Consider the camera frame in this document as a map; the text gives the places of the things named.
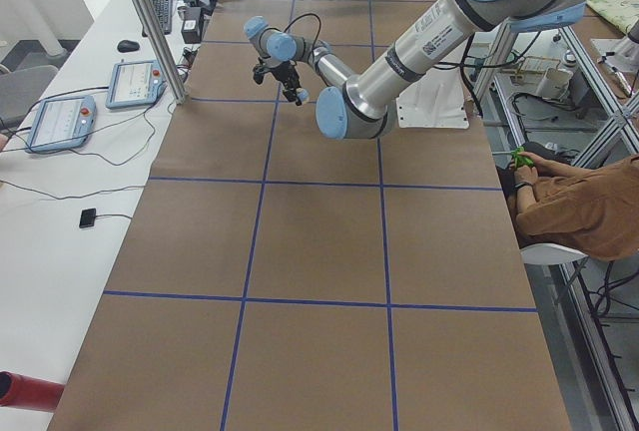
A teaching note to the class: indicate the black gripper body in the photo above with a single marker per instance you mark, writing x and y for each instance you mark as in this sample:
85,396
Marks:
285,75

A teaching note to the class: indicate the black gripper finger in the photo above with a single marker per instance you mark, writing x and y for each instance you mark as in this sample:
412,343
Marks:
296,87
290,95

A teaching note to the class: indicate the small white blue bell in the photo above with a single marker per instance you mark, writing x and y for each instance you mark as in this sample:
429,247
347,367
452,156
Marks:
302,96

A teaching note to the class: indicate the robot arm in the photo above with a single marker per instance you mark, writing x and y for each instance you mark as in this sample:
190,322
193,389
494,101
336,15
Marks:
359,106

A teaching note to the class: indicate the person's hand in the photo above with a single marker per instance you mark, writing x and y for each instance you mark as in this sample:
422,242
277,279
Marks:
525,172

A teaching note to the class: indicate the black power adapter box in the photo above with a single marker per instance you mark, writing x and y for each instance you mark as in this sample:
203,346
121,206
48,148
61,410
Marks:
192,25

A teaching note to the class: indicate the black keyboard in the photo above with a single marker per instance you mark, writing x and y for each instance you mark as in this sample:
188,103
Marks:
164,12

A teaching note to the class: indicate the far blue teach pendant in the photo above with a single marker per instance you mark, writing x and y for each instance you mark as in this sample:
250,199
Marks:
135,84

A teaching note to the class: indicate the blue teach pendant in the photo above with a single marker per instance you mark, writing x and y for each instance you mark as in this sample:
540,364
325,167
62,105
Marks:
61,124
135,84

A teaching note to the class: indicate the black computer mouse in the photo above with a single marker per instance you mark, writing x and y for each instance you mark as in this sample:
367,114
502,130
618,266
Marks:
127,46

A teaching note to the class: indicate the near blue teach pendant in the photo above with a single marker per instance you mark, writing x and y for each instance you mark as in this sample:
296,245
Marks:
61,124

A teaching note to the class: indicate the green handheld tool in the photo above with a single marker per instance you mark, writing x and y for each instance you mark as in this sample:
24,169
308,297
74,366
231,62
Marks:
519,161

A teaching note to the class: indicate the small black square device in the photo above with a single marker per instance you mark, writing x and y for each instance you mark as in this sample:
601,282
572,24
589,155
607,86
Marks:
87,218

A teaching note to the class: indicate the white chair seat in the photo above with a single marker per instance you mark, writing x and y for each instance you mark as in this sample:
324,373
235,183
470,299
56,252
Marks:
550,254

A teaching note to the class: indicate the person in brown shirt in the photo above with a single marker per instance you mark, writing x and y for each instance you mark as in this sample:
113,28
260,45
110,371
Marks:
592,210

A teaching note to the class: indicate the red cylinder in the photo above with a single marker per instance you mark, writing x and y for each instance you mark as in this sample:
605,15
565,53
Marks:
28,393

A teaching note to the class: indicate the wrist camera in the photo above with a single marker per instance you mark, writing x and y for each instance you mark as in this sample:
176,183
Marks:
259,72

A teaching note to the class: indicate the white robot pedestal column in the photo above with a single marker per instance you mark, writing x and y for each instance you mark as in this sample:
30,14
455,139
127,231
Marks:
439,107

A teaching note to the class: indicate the aluminium frame post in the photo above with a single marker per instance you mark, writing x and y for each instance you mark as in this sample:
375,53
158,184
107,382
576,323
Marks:
151,26

